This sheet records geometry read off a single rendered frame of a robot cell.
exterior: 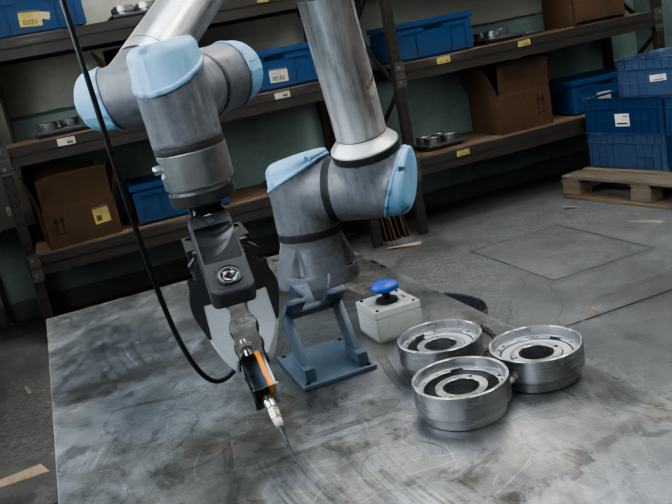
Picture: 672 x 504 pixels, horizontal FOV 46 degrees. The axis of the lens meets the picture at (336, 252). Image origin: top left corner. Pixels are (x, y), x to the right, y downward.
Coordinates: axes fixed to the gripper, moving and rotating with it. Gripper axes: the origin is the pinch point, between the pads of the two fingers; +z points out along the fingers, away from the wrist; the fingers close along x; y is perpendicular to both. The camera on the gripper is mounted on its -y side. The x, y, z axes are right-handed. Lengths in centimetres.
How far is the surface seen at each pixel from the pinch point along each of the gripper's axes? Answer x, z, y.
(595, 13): -290, 18, 368
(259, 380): 0.2, 1.3, -3.1
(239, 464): 5.0, 8.2, -6.6
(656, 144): -273, 89, 299
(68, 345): 26, 10, 52
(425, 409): -15.0, 6.6, -11.7
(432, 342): -22.4, 7.8, 4.2
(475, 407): -19.2, 6.3, -15.2
